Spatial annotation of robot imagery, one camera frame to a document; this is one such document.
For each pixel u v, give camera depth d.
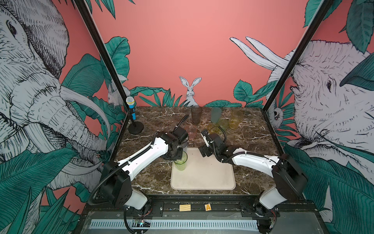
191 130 1.02
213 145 0.66
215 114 1.14
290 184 0.44
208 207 0.74
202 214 0.73
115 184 0.41
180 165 0.76
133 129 1.06
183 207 0.75
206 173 0.87
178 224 0.70
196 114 1.02
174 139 0.58
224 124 1.08
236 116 1.18
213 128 0.75
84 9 0.70
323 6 0.70
